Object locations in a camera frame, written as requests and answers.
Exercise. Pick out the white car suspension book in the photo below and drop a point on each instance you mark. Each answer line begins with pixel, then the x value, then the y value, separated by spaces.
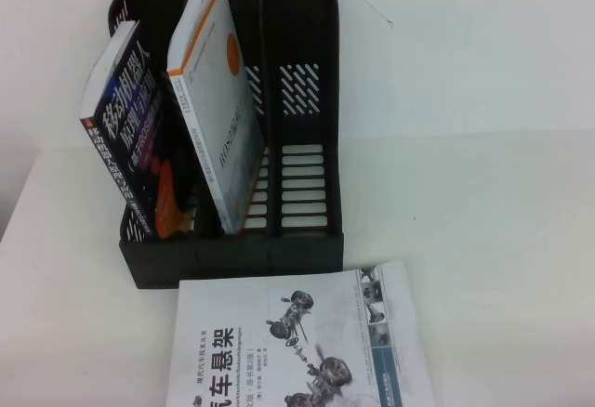
pixel 232 314

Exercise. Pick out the black plastic book stand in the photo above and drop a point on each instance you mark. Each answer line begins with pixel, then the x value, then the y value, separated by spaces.
pixel 302 147

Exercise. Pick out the white orange-trimmed ROS book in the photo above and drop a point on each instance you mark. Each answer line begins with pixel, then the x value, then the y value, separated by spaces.
pixel 218 100

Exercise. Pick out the dark blue robotics book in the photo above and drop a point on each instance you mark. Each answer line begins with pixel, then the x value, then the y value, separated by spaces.
pixel 125 147

